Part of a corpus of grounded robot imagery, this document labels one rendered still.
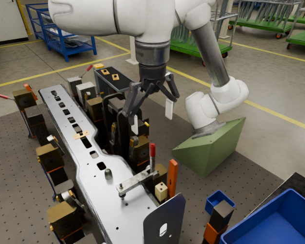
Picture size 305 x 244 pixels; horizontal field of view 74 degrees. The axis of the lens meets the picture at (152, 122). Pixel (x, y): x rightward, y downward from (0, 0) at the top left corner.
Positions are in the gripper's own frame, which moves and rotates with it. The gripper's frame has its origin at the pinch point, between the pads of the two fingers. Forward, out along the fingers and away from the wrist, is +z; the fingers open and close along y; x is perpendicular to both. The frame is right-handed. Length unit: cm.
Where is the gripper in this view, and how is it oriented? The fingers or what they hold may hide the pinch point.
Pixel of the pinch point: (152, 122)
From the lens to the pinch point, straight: 66.7
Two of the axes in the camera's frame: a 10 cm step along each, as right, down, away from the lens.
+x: 5.8, 4.9, -6.6
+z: 0.0, 8.0, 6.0
